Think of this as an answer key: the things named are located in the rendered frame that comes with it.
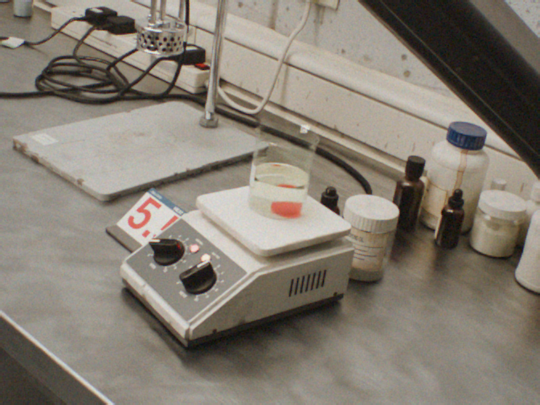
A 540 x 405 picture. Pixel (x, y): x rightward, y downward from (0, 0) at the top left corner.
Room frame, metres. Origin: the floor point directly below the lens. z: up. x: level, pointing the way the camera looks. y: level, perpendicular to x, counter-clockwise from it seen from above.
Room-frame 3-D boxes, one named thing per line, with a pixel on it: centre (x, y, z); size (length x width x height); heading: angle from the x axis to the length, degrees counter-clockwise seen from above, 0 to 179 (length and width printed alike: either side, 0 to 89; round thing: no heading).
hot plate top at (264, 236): (0.80, -0.01, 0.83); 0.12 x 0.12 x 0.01; 41
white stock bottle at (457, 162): (1.02, -0.22, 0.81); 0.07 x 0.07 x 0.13
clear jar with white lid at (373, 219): (0.87, -0.11, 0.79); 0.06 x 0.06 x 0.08
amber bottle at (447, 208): (0.96, -0.22, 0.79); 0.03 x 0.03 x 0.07
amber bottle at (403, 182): (1.00, -0.17, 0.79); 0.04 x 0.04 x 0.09
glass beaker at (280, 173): (0.82, -0.01, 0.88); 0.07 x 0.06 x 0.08; 147
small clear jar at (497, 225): (0.97, -0.28, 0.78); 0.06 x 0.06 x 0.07
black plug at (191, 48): (1.39, 0.18, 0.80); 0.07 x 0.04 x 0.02; 141
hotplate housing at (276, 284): (0.78, 0.01, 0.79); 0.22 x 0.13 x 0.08; 131
